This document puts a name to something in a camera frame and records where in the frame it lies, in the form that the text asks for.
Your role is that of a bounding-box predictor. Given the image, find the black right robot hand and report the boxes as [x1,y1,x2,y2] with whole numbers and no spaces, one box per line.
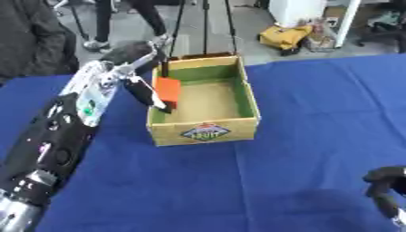
[362,165,406,228]

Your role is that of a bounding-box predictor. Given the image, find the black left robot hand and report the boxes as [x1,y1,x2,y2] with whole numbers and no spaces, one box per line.
[98,40,175,114]

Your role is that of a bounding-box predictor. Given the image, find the orange block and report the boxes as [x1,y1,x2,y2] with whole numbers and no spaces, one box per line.
[152,76,183,110]

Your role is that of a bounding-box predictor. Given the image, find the tan cardboard box green inside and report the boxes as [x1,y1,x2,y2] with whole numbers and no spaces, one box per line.
[146,53,264,148]

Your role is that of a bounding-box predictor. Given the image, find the person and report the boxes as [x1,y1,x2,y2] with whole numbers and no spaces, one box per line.
[81,0,175,53]
[0,0,82,86]

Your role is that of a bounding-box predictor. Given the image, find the black tripod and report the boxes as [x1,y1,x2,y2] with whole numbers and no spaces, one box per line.
[166,0,240,59]

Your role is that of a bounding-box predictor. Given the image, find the yellow bag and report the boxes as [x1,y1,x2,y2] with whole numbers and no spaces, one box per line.
[256,24,314,51]

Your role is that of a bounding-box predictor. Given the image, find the black office chair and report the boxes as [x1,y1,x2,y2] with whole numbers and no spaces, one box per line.
[353,0,406,54]

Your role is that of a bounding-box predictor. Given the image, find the white cabinet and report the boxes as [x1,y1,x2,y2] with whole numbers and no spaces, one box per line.
[266,0,362,49]

